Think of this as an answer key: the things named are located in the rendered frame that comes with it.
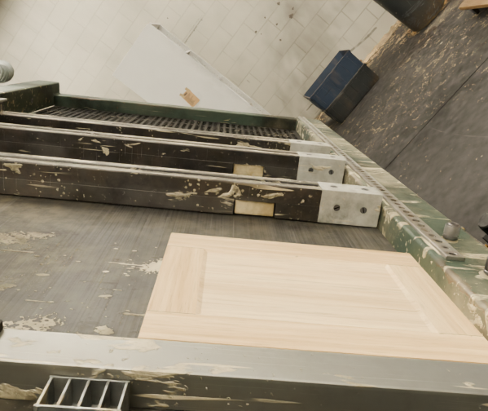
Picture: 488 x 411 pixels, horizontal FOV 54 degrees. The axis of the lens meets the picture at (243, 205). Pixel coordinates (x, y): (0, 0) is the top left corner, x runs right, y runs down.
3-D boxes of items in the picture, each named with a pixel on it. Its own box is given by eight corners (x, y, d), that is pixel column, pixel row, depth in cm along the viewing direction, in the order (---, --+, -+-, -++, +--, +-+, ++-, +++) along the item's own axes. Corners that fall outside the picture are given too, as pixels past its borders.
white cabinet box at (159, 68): (320, 161, 473) (147, 22, 430) (282, 205, 488) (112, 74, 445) (312, 148, 530) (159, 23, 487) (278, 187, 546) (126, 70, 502)
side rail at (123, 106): (293, 143, 226) (296, 119, 223) (54, 119, 220) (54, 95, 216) (292, 139, 234) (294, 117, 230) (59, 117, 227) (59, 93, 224)
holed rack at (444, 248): (464, 261, 73) (465, 257, 73) (445, 259, 73) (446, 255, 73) (304, 117, 231) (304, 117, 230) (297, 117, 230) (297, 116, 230)
